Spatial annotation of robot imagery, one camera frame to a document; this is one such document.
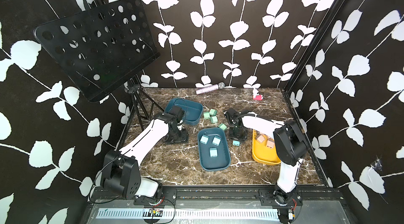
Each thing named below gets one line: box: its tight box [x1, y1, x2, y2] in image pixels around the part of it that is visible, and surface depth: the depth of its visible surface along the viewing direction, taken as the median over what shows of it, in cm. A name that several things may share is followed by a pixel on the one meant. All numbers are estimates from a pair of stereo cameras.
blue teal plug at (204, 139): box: [199, 134, 210, 146], surface depth 94 cm
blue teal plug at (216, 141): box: [211, 136, 222, 147], surface depth 92 cm
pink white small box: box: [252, 94, 264, 101], surface depth 117 cm
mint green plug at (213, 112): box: [209, 108, 218, 117], surface depth 106 cm
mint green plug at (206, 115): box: [203, 111, 211, 120], surface depth 105 cm
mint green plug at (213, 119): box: [209, 115, 218, 125], surface depth 103 cm
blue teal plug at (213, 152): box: [209, 147, 218, 158], surface depth 88 cm
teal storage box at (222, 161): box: [197, 127, 231, 171], surface depth 91 cm
